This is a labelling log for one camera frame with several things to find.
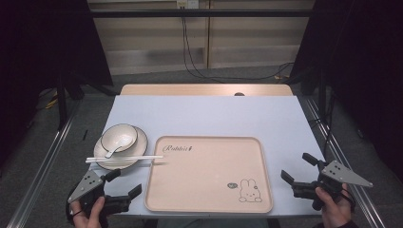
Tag metal floor rail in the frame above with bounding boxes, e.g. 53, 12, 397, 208
5, 100, 82, 228
304, 97, 387, 228

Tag black metal stand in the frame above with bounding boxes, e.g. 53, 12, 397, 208
56, 71, 69, 131

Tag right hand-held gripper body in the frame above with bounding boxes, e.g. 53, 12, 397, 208
291, 160, 374, 212

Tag wall power socket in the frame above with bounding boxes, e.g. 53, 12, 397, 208
176, 0, 200, 10

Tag white chopstick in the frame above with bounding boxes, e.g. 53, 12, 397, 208
86, 154, 164, 162
85, 157, 160, 164

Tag black curtain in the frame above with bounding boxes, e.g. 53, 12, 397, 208
0, 0, 114, 165
289, 0, 403, 181

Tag black cable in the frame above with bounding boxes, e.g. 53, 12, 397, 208
181, 15, 295, 84

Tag person's right hand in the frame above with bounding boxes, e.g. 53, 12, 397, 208
315, 185, 354, 228

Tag white ceramic spoon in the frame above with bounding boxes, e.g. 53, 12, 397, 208
105, 135, 134, 160

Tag beige tray with rabbit print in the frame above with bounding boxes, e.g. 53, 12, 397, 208
144, 135, 275, 214

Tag black horizontal bar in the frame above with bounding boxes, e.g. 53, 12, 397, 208
89, 9, 316, 19

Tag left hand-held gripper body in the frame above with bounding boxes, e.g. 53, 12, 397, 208
67, 169, 132, 217

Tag white bowl with dark rim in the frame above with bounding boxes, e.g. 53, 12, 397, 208
100, 123, 139, 154

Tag wooden table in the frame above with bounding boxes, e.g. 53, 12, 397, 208
119, 83, 295, 97

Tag person's left hand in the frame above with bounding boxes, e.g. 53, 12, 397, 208
69, 196, 106, 228

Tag white plate with dark rim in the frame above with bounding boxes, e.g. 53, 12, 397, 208
93, 125, 149, 171

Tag yellow cable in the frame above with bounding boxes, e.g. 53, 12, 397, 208
45, 96, 61, 110

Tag white table cover board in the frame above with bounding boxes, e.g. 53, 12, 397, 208
89, 95, 327, 219

